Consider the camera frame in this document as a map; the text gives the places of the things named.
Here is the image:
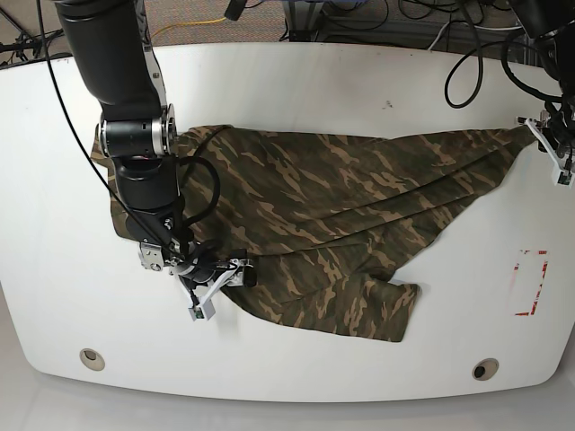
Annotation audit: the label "red tape rectangle marking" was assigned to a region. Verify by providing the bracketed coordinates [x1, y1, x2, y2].
[509, 250, 549, 317]

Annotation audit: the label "camouflage T-shirt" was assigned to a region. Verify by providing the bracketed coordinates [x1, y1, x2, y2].
[90, 124, 538, 345]

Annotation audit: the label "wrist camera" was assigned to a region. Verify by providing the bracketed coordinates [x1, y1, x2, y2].
[188, 300, 216, 321]
[557, 171, 575, 189]

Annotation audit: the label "yellow cable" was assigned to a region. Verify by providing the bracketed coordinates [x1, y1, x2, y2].
[144, 13, 228, 47]

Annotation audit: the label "left table grommet hole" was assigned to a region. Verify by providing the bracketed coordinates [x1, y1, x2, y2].
[79, 348, 105, 372]

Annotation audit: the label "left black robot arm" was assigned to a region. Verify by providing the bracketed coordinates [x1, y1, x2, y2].
[500, 0, 574, 175]

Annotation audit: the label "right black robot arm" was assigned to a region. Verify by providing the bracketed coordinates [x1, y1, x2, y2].
[55, 1, 257, 288]

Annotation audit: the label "right table grommet hole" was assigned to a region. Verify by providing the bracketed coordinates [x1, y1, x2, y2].
[472, 358, 500, 382]

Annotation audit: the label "table grommet hole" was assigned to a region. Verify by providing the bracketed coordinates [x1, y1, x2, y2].
[79, 348, 105, 372]
[472, 358, 500, 382]

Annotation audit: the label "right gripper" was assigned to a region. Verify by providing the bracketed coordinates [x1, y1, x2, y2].
[139, 240, 257, 290]

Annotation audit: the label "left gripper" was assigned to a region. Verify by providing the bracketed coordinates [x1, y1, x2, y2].
[542, 101, 574, 170]

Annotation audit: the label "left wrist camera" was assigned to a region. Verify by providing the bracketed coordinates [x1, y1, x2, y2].
[557, 171, 575, 189]

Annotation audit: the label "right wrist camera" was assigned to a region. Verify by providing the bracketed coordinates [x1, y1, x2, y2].
[188, 300, 216, 321]

